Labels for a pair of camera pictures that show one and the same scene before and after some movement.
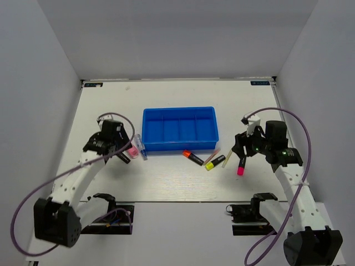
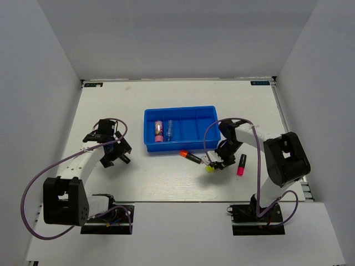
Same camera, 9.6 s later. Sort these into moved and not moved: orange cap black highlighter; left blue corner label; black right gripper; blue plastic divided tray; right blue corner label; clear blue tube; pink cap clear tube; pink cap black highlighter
Moved: pink cap clear tube; black right gripper; clear blue tube
Not moved: blue plastic divided tray; orange cap black highlighter; right blue corner label; left blue corner label; pink cap black highlighter
